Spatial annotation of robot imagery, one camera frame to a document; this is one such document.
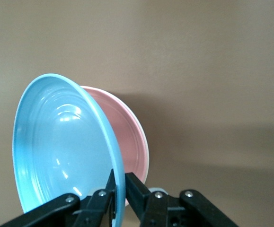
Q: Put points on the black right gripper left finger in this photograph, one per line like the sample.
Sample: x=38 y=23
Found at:
x=99 y=208

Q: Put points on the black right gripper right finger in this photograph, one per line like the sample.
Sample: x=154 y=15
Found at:
x=148 y=208

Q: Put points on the wide blue bowl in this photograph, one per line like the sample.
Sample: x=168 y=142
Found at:
x=68 y=142

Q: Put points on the wide pink bowl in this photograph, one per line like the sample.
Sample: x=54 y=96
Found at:
x=127 y=132

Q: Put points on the brown table cloth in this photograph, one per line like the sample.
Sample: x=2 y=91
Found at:
x=198 y=59

